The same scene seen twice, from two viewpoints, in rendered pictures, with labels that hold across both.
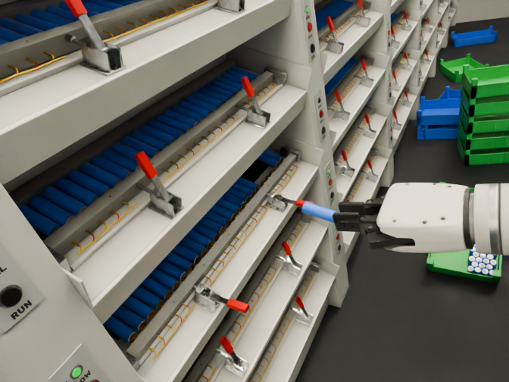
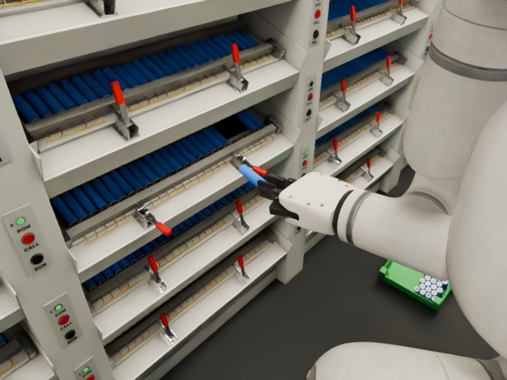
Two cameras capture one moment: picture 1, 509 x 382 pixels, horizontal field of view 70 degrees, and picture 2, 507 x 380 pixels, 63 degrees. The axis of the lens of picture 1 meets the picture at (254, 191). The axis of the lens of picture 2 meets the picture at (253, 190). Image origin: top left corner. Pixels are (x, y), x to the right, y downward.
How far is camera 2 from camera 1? 0.24 m
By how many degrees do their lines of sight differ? 6
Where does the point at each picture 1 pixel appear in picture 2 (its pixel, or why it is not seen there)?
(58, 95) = (59, 24)
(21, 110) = (30, 28)
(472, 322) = (395, 335)
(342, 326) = (279, 300)
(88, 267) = (51, 154)
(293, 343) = (222, 293)
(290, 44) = (294, 24)
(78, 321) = (31, 187)
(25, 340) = not seen: outside the picture
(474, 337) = not seen: hidden behind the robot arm
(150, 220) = (109, 136)
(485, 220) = (346, 214)
